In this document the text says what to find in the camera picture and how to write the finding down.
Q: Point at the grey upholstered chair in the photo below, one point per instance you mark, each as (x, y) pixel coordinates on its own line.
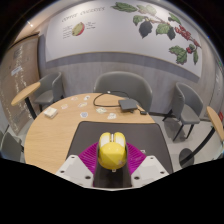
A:
(186, 106)
(10, 146)
(125, 85)
(50, 90)

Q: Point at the small printed sticker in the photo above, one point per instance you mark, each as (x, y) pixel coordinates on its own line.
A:
(84, 114)
(101, 110)
(74, 98)
(86, 97)
(82, 104)
(112, 116)
(64, 106)

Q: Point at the small white box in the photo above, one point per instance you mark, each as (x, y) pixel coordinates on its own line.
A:
(50, 112)

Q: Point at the dark grey mouse pad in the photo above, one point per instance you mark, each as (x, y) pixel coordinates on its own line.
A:
(140, 133)

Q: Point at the flat black device box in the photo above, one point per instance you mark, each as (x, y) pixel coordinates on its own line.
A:
(128, 105)

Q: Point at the yellow computer mouse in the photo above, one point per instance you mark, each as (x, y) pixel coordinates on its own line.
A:
(112, 151)

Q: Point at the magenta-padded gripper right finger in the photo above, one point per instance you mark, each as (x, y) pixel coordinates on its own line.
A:
(150, 168)

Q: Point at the wooden wall board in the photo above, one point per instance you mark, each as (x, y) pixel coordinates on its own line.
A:
(15, 83)

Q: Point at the small round wooden side table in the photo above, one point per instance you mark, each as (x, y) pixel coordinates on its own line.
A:
(25, 93)

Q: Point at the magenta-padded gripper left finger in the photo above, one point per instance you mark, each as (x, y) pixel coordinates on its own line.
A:
(73, 168)

